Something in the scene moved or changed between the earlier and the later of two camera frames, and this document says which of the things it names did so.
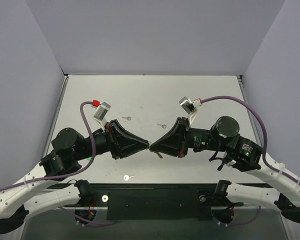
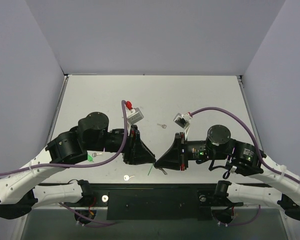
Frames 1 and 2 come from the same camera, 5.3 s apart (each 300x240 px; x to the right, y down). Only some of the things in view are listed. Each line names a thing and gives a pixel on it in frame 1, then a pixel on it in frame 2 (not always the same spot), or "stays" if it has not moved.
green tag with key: x=149 y=145 → x=164 y=172
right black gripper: x=184 y=137 → x=181 y=151
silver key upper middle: x=164 y=126 stays
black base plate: x=126 y=201 stays
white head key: x=126 y=177 stays
